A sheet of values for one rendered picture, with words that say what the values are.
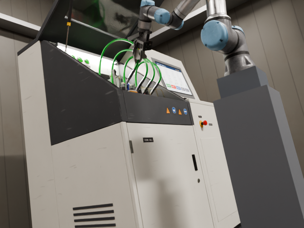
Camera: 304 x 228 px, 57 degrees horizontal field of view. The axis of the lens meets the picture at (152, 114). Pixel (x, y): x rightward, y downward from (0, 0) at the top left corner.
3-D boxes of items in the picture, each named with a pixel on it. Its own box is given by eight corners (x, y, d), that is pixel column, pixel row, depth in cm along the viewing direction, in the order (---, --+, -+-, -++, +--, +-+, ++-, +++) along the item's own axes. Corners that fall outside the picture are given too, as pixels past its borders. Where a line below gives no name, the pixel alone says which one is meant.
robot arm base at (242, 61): (262, 73, 132) (256, 54, 134) (253, 67, 120) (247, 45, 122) (231, 83, 140) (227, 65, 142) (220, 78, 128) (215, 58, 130)
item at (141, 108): (128, 121, 132) (122, 89, 135) (121, 124, 134) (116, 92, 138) (191, 125, 181) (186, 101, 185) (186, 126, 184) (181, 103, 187)
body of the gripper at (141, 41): (141, 52, 160) (144, 30, 154) (132, 47, 165) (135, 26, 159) (151, 51, 165) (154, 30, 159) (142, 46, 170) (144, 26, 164)
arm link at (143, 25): (135, 19, 157) (146, 19, 163) (135, 27, 159) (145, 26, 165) (144, 22, 153) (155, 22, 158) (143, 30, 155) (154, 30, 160)
